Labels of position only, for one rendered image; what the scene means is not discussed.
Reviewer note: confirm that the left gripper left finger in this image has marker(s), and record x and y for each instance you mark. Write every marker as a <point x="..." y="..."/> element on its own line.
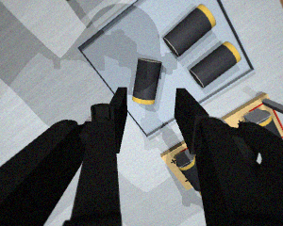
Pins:
<point x="33" y="180"/>

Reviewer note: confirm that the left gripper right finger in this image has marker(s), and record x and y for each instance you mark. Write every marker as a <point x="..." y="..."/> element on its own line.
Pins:
<point x="232" y="194"/>

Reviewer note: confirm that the dark grey battery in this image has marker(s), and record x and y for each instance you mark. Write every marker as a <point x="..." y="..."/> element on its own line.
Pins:
<point x="146" y="81"/>
<point x="191" y="29"/>
<point x="270" y="124"/>
<point x="191" y="173"/>
<point x="215" y="64"/>

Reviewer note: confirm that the tan battery holder board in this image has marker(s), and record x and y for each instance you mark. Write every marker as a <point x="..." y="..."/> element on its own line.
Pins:
<point x="251" y="111"/>

